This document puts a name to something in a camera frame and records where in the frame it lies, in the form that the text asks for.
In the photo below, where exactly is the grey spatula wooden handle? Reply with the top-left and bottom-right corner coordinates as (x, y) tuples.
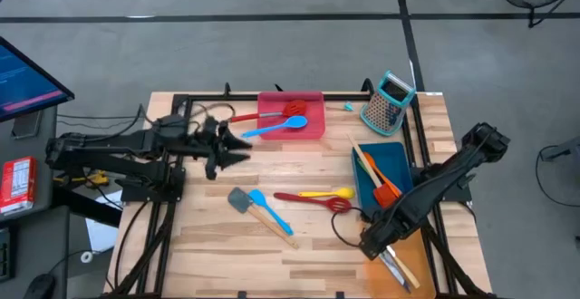
(227, 187), (300, 251)

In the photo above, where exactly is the pink translucent plastic bin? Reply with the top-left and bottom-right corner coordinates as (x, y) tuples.
(256, 91), (327, 141)

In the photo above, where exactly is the black keyboard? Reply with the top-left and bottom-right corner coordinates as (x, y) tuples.
(0, 226), (13, 285)

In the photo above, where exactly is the black computer mouse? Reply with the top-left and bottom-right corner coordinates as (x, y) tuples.
(22, 272), (58, 299)

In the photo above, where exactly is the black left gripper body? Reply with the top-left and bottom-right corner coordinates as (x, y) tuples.
(192, 120), (227, 180)

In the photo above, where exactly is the black table frame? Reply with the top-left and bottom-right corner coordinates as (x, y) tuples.
(101, 81), (499, 299)

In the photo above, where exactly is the dark blue plastic bin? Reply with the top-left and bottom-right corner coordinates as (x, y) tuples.
(351, 141), (420, 217)

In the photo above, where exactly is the red slotted spoon metal handle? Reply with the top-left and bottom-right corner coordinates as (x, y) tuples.
(225, 99), (309, 124)

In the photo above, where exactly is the teal framed box grater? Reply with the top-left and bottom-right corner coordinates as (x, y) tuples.
(359, 70), (417, 138)

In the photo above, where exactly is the cream handled knife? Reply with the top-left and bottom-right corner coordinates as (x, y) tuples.
(385, 244), (421, 290)

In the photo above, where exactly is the monitor with blue screen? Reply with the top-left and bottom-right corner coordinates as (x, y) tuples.
(0, 35), (76, 123)

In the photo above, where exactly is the white paper sheet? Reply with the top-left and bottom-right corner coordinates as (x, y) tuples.
(84, 189), (123, 254)

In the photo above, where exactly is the yellow silicone spoon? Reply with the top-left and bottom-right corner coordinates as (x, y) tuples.
(297, 187), (355, 200)

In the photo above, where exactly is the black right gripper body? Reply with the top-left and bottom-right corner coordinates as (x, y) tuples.
(360, 224), (409, 262)

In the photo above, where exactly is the yellow cable bundle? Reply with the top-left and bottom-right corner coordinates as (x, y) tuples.
(53, 162), (112, 189)

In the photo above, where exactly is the large blue silicone spoon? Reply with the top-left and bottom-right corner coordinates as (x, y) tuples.
(240, 114), (309, 140)

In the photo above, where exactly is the orange silicone spatula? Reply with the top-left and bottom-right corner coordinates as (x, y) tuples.
(361, 151), (403, 199)

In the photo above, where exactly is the dark grey desk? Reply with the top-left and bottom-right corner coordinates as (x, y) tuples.
(0, 103), (123, 299)

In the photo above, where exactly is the orange translucent plastic bin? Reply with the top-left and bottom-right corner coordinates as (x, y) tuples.
(361, 217), (437, 299)

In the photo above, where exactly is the small blue silicone spatula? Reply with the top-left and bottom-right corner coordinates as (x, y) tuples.
(247, 188), (295, 237)

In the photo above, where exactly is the all-red silicone slotted turner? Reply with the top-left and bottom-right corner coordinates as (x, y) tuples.
(273, 191), (353, 215)

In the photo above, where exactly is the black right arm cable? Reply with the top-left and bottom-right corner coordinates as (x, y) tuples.
(330, 206), (371, 249)

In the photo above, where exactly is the red cardboard box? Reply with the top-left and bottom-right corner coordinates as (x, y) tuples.
(0, 155), (37, 215)

